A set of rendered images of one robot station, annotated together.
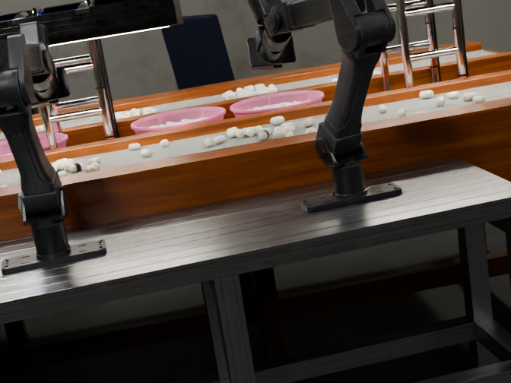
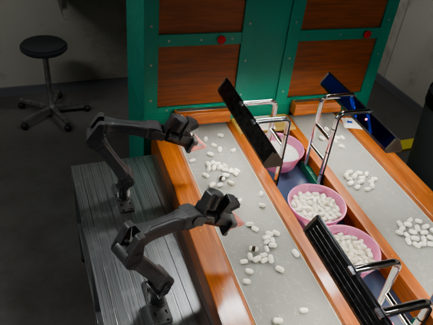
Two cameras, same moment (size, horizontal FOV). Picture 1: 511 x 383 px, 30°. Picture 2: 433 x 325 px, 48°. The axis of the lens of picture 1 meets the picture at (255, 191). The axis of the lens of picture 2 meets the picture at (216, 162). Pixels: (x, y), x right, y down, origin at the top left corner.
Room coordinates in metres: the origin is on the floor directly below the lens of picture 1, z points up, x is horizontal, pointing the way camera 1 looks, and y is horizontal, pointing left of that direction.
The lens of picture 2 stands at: (1.73, -1.30, 2.17)
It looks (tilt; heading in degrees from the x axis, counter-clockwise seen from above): 37 degrees down; 75
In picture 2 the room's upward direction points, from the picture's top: 7 degrees clockwise
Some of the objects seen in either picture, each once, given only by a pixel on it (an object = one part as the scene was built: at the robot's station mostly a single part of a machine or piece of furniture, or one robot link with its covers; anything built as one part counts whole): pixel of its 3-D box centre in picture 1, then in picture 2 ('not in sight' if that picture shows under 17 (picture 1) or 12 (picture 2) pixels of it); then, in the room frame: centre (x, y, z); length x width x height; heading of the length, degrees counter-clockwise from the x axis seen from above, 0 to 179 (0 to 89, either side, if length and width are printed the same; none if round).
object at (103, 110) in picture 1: (70, 96); (259, 149); (2.40, 0.42, 0.90); 0.20 x 0.19 x 0.45; 96
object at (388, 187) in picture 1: (348, 180); (156, 295); (1.87, -0.19, 0.71); 0.20 x 0.07 x 0.08; 99
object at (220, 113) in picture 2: not in sight; (202, 115); (2.21, 0.85, 0.83); 0.30 x 0.06 x 0.07; 6
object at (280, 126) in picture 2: not in sight; (263, 124); (2.55, 0.83, 0.77); 0.33 x 0.15 x 0.01; 6
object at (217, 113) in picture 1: (181, 133); (314, 210); (2.62, 0.18, 0.72); 0.27 x 0.27 x 0.10
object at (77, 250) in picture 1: (50, 239); (122, 191); (1.77, 0.40, 0.71); 0.20 x 0.07 x 0.08; 99
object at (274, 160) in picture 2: (52, 28); (247, 118); (2.32, 0.42, 1.08); 0.62 x 0.08 x 0.07; 96
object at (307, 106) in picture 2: not in sight; (316, 106); (2.89, 0.92, 0.83); 0.30 x 0.06 x 0.07; 6
